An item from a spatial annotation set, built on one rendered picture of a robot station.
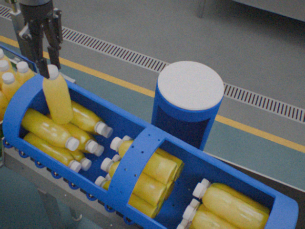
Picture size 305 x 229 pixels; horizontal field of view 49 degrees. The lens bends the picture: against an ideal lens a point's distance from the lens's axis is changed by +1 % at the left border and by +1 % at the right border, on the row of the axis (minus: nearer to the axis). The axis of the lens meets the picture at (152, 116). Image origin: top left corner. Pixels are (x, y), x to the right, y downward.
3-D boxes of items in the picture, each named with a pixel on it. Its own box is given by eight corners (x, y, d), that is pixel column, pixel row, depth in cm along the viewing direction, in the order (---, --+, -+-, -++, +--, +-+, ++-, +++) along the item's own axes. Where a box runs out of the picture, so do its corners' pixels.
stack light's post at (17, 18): (52, 151, 232) (15, 15, 147) (47, 149, 233) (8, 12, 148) (56, 148, 235) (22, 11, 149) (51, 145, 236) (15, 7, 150)
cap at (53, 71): (61, 72, 97) (60, 67, 95) (52, 80, 94) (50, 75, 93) (51, 67, 98) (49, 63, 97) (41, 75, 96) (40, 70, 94)
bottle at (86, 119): (59, 90, 116) (104, 114, 111) (65, 99, 122) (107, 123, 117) (46, 106, 113) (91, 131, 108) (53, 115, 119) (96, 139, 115)
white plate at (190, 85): (151, 63, 145) (151, 65, 146) (166, 112, 128) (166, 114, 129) (212, 58, 150) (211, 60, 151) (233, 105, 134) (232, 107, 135)
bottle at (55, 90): (78, 114, 111) (69, 71, 97) (64, 128, 107) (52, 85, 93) (62, 105, 113) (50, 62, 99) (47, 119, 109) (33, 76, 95)
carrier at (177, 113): (139, 166, 214) (147, 208, 197) (150, 64, 146) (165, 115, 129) (181, 160, 220) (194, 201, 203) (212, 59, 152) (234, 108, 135)
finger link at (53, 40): (34, 15, 83) (37, 11, 83) (47, 45, 92) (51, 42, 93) (46, 21, 82) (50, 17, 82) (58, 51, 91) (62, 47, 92)
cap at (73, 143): (69, 138, 105) (74, 140, 105) (76, 137, 109) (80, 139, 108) (65, 149, 106) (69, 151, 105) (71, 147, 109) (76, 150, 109)
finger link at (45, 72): (46, 58, 89) (44, 60, 88) (50, 78, 94) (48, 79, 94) (37, 54, 90) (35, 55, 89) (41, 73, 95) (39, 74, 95)
